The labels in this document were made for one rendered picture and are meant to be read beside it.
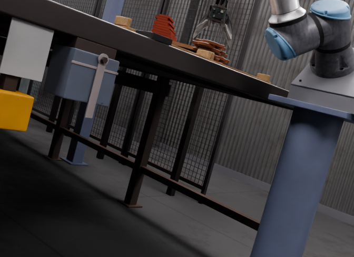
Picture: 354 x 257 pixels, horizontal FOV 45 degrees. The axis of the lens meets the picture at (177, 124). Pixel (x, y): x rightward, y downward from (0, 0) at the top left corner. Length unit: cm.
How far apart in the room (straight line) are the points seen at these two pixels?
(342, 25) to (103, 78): 76
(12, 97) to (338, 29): 97
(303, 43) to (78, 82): 71
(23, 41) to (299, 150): 93
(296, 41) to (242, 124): 366
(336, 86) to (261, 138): 344
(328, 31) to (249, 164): 360
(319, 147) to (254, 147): 344
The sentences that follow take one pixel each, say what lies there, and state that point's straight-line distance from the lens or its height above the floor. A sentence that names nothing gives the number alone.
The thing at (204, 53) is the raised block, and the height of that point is 95.
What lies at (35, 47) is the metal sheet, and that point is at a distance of 101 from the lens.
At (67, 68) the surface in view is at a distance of 104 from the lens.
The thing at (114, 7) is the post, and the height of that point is 129.
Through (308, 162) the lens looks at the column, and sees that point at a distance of 148.
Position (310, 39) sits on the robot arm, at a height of 106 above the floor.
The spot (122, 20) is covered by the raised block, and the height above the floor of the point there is 95.
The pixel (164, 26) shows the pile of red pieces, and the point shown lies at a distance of 253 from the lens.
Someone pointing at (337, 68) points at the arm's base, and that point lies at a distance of 151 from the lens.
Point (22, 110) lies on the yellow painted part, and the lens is 99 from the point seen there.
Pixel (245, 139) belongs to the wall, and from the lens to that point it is 496.
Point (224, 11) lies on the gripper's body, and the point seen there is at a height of 114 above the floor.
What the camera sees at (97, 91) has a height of 74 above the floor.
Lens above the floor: 80
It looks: 4 degrees down
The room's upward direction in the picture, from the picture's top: 15 degrees clockwise
